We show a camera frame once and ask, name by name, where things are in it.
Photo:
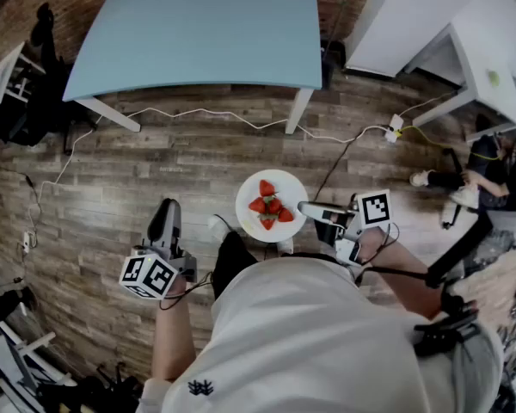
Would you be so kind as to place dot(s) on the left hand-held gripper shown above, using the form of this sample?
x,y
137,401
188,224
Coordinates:
x,y
148,275

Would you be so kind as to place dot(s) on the black hanging coat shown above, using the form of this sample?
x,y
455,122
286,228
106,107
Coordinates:
x,y
47,58

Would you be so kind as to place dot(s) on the person's left forearm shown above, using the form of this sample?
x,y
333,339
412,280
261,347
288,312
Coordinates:
x,y
174,338

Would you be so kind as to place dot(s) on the person's black trousers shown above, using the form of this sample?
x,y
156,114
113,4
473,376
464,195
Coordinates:
x,y
232,260

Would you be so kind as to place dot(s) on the light blue table top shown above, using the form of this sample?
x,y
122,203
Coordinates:
x,y
198,32

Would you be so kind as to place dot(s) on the person's right white shoe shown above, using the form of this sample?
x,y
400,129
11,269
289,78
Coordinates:
x,y
285,246

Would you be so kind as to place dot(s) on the small white power adapter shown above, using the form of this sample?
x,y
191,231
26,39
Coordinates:
x,y
26,242

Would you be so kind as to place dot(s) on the person's white shoe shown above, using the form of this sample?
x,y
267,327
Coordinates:
x,y
219,227
285,246

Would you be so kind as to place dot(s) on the black shoulder mount arm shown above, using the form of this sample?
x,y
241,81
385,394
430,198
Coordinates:
x,y
460,252

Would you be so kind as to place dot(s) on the person's white t-shirt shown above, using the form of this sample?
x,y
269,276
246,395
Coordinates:
x,y
305,338

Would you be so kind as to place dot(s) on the white round plate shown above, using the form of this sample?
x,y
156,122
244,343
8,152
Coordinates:
x,y
251,189

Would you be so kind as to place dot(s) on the white narrow desk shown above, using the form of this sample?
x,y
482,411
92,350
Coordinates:
x,y
4,71

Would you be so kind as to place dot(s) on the white folding rack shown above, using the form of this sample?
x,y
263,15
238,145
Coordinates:
x,y
8,355

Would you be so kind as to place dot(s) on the white power strip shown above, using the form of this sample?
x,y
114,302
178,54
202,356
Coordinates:
x,y
394,123

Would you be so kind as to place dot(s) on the red strawberry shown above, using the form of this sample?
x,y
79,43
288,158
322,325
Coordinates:
x,y
285,215
275,206
266,187
268,223
256,205

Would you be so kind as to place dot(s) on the black shoulder harness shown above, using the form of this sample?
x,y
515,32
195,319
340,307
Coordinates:
x,y
438,338

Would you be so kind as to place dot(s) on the black tripod pile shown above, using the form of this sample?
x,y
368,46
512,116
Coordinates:
x,y
94,390

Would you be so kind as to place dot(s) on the black office chair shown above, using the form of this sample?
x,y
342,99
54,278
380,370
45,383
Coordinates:
x,y
26,127

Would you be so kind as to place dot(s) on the small green round object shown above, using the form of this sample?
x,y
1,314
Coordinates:
x,y
493,78

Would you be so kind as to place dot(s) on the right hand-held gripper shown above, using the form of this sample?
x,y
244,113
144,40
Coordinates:
x,y
374,209

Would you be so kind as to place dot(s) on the person's right forearm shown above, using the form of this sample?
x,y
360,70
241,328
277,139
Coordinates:
x,y
404,282

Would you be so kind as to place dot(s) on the black floor stand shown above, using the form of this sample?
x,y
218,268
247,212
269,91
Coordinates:
x,y
329,67

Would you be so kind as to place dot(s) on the person's left white shoe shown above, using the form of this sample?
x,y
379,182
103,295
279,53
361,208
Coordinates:
x,y
219,227

